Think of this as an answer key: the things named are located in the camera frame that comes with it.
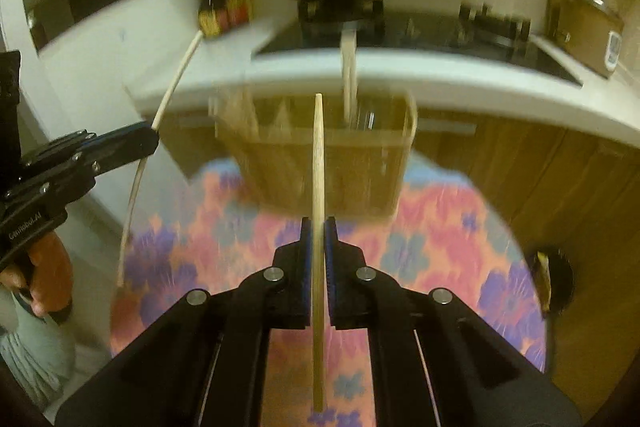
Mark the white kitchen countertop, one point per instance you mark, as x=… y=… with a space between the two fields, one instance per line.
x=450 y=87

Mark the person's left hand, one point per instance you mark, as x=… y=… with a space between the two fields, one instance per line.
x=50 y=277

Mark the brown plastic utensil basket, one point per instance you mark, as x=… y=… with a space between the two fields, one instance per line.
x=325 y=167

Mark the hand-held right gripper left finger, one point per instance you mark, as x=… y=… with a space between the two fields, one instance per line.
x=305 y=272

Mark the floral pink cloth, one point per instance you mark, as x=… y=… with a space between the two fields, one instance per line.
x=425 y=257

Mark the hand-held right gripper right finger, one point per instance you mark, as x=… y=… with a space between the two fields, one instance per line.
x=330 y=277

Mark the dark round object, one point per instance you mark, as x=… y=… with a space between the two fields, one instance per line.
x=560 y=277

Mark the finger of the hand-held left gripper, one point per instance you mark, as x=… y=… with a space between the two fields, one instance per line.
x=120 y=159
x=130 y=137

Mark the white kitchen timer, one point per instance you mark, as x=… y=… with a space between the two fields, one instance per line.
x=612 y=49

